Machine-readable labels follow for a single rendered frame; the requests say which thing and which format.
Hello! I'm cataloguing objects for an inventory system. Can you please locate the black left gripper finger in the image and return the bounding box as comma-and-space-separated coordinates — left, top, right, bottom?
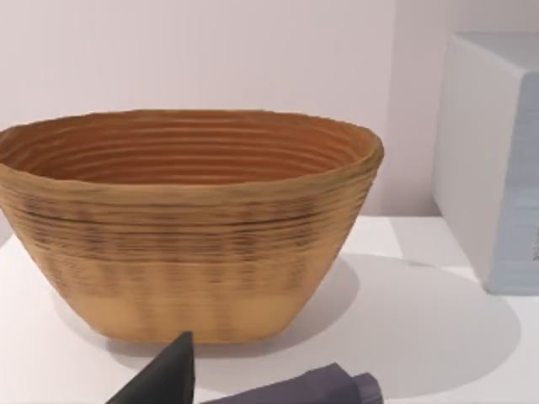
104, 331, 195, 404

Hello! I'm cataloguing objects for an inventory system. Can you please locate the woven wicker basket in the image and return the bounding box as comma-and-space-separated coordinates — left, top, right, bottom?
0, 109, 385, 345

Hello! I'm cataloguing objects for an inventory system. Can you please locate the pale microwave oven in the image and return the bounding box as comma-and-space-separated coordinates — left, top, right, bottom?
432, 31, 539, 296

